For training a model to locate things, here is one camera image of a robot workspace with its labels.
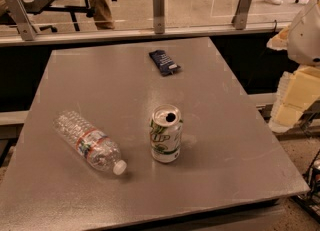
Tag clear plastic water bottle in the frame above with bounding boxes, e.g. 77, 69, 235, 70
53, 111, 127, 176

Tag person legs tan trousers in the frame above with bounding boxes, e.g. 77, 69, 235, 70
89, 0, 114, 30

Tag black wire rack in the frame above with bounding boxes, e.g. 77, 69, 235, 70
292, 150, 320, 224

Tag metal barrier rail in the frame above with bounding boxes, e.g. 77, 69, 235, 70
0, 21, 289, 47

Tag middle metal barrier bracket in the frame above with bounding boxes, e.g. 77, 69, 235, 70
153, 0, 165, 34

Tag metal barrier bracket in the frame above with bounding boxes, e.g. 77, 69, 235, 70
232, 0, 252, 30
153, 0, 165, 34
5, 0, 36, 41

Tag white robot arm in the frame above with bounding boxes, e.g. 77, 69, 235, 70
267, 0, 320, 133

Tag left metal barrier bracket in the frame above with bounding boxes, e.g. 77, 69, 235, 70
5, 0, 36, 41

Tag right metal barrier bracket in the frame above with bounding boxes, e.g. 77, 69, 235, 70
232, 0, 252, 30

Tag white green 7up can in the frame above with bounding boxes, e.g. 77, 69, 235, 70
150, 104, 183, 163

